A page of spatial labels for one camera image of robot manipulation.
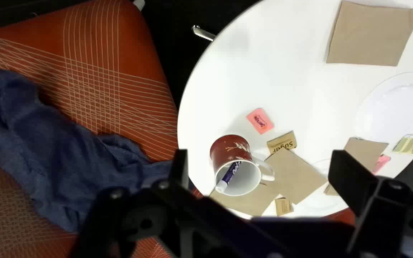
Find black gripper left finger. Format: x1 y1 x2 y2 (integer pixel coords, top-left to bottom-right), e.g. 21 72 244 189
72 148 290 258

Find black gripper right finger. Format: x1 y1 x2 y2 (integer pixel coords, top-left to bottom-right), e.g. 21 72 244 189
328 148 413 258

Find purple Expo marker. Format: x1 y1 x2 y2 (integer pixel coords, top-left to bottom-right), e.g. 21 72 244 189
214 161 242 194

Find pink sweetener packet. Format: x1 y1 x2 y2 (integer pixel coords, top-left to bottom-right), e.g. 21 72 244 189
245 106 275 136
370 153 393 173

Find yellow sweetener packet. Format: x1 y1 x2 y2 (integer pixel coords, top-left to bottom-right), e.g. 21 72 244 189
391 135 413 156

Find brown sugar packet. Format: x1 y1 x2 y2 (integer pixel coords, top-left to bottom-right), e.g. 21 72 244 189
274 195 295 216
265 129 298 155

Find blue cloth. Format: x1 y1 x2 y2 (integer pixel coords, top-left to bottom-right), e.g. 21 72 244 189
0 70 175 235

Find orange patterned sofa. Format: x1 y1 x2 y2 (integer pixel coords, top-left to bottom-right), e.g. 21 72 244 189
0 0 358 258

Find metal table foot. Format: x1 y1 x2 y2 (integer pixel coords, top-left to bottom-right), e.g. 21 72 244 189
191 23 216 42

